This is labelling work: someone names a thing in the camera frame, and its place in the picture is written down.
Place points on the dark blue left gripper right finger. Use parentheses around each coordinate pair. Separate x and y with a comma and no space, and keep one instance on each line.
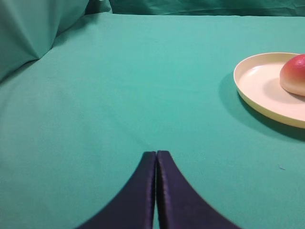
(179,205)

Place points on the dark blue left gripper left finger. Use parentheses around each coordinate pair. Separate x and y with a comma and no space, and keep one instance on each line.
(133,207)

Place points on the yellow pink toy bread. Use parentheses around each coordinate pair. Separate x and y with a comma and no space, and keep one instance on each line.
(292,75)

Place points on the pale yellow plastic plate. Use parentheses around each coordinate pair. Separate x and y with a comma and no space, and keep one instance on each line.
(257,80)

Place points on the green table cloth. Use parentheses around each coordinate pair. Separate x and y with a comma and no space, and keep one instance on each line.
(74,124)

